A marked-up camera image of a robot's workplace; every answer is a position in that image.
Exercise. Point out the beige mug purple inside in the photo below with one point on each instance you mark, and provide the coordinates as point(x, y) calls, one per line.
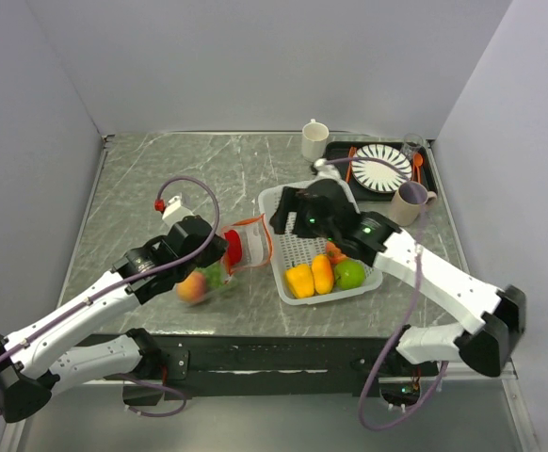
point(408, 202)

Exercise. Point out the peach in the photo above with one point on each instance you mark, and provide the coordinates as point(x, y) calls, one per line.
point(334, 254)
point(193, 289)

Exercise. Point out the orange plastic spoon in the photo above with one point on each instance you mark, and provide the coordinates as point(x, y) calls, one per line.
point(417, 162)

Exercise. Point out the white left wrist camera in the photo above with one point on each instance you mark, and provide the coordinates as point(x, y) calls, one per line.
point(174, 210)

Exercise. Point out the black white striped plate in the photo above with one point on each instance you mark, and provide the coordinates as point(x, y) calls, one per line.
point(385, 170)

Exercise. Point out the white plastic perforated basket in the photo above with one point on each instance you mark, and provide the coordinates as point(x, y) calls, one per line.
point(290, 250)

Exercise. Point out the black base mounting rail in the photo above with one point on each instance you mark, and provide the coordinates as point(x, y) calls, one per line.
point(210, 365)

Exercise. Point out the yellow bell pepper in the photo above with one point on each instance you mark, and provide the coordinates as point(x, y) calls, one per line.
point(300, 281)

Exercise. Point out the green apple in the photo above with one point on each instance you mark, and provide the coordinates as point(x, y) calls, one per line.
point(349, 274)

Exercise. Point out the orange plastic fork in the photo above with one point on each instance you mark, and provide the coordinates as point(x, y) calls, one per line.
point(351, 154)

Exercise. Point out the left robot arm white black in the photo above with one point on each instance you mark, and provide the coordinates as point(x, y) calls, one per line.
point(46, 358)

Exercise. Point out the black rectangular tray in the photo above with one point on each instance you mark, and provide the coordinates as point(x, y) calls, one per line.
point(339, 150)

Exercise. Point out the red bell pepper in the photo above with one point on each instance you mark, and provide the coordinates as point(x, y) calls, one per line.
point(234, 251)

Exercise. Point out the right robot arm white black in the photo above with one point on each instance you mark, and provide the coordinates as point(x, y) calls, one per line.
point(489, 321)

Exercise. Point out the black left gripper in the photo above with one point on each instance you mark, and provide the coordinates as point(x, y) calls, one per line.
point(216, 251)

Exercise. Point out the orange yellow mango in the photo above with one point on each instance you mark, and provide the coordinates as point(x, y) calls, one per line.
point(323, 274)

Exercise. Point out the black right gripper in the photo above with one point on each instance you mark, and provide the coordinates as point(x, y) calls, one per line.
point(289, 202)

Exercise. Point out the white ceramic mug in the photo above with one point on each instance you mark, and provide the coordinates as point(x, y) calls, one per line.
point(314, 139)

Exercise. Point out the clear zip bag orange zipper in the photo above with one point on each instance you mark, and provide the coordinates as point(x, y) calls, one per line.
point(256, 246)

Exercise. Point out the clear glass cup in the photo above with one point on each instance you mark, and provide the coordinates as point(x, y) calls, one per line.
point(411, 145)

